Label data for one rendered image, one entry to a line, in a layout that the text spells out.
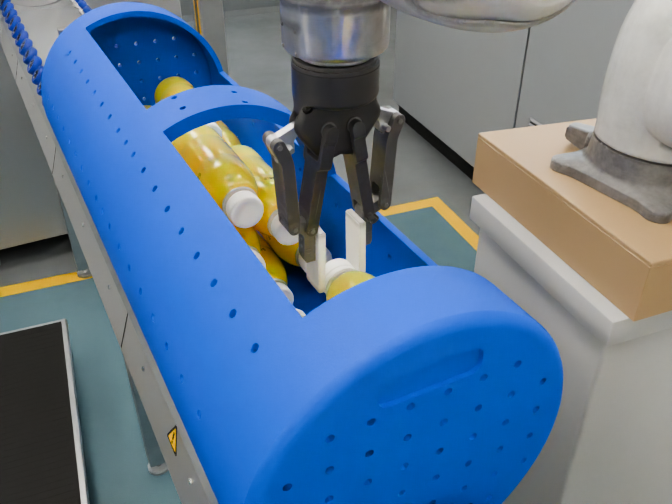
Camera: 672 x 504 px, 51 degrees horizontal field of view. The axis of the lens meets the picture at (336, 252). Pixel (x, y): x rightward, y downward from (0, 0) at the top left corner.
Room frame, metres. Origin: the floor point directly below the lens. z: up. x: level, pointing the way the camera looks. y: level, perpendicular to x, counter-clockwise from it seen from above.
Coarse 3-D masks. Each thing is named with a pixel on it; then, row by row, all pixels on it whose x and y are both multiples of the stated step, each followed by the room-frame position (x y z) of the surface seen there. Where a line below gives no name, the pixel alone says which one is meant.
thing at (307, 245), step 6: (300, 216) 0.57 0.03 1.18; (282, 222) 0.55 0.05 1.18; (300, 222) 0.55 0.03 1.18; (300, 234) 0.56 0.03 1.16; (306, 234) 0.55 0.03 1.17; (300, 240) 0.56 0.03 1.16; (306, 240) 0.55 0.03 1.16; (312, 240) 0.56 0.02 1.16; (300, 246) 0.56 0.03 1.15; (306, 246) 0.55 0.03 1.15; (312, 246) 0.56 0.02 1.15; (300, 252) 0.56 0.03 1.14; (306, 252) 0.55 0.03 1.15; (312, 252) 0.56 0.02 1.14; (306, 258) 0.55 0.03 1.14; (312, 258) 0.56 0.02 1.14
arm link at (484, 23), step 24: (384, 0) 0.44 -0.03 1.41; (408, 0) 0.41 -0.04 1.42; (432, 0) 0.39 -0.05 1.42; (456, 0) 0.38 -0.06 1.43; (480, 0) 0.37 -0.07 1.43; (504, 0) 0.36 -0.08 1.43; (528, 0) 0.36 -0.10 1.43; (552, 0) 0.37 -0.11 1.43; (456, 24) 0.39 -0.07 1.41; (480, 24) 0.38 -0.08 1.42; (504, 24) 0.37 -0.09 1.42; (528, 24) 0.38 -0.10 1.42
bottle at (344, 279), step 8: (344, 272) 0.56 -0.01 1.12; (352, 272) 0.55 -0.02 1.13; (360, 272) 0.55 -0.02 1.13; (336, 280) 0.54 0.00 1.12; (344, 280) 0.54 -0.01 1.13; (352, 280) 0.53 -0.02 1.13; (360, 280) 0.53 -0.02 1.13; (328, 288) 0.55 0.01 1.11; (336, 288) 0.53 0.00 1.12; (344, 288) 0.52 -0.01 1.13; (328, 296) 0.53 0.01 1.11
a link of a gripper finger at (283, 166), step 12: (276, 144) 0.54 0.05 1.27; (276, 156) 0.54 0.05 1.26; (288, 156) 0.54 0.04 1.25; (276, 168) 0.55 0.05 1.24; (288, 168) 0.54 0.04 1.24; (276, 180) 0.56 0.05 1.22; (288, 180) 0.54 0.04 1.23; (276, 192) 0.56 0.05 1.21; (288, 192) 0.54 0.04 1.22; (288, 204) 0.54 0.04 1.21; (288, 216) 0.54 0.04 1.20; (288, 228) 0.54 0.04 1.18; (300, 228) 0.55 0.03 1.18
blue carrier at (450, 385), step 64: (64, 64) 0.97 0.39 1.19; (128, 64) 1.11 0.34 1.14; (192, 64) 1.15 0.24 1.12; (64, 128) 0.87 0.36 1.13; (128, 128) 0.71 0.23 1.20; (192, 128) 0.69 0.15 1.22; (256, 128) 0.99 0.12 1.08; (128, 192) 0.62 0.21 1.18; (192, 192) 0.55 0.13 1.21; (128, 256) 0.56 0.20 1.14; (192, 256) 0.48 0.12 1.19; (384, 256) 0.65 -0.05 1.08; (192, 320) 0.42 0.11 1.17; (256, 320) 0.38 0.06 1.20; (320, 320) 0.36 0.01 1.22; (384, 320) 0.35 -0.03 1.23; (448, 320) 0.35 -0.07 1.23; (512, 320) 0.37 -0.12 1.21; (192, 384) 0.38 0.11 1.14; (256, 384) 0.34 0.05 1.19; (320, 384) 0.31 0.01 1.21; (384, 384) 0.33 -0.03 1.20; (448, 384) 0.35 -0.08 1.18; (512, 384) 0.38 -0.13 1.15; (256, 448) 0.30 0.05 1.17; (320, 448) 0.30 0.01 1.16; (384, 448) 0.33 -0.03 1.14; (448, 448) 0.35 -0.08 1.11; (512, 448) 0.38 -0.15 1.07
